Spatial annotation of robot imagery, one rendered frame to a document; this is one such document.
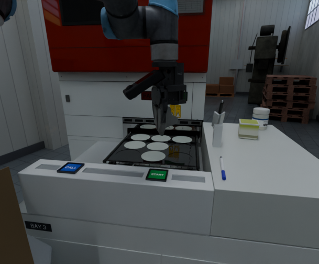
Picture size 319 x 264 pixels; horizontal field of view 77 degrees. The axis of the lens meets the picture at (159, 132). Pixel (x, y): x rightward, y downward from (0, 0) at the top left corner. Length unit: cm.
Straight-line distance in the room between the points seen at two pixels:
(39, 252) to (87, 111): 80
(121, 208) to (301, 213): 45
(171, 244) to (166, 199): 15
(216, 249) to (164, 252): 15
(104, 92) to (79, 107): 18
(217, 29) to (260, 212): 1004
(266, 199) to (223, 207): 10
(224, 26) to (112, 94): 946
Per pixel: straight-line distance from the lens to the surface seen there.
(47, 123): 347
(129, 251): 70
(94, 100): 121
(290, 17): 1038
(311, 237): 67
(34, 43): 336
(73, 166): 66
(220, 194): 54
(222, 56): 1027
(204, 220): 58
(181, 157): 82
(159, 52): 55
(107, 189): 58
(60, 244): 79
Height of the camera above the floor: 125
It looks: 18 degrees down
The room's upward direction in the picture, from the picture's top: straight up
